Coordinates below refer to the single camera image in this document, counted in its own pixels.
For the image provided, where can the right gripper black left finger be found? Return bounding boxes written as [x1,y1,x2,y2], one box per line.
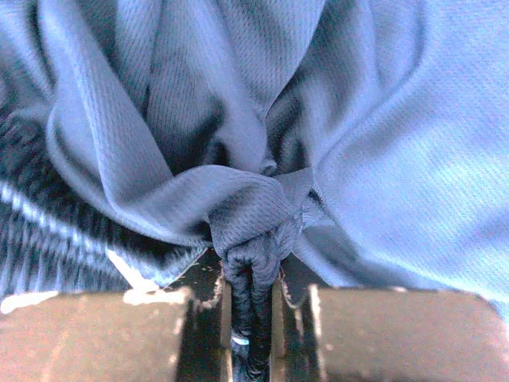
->
[0,287,231,382]

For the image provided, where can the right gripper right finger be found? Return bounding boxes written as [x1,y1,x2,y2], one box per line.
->
[271,282,508,381]

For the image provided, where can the navy blue shorts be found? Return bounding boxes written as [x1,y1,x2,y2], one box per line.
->
[1,1,508,381]

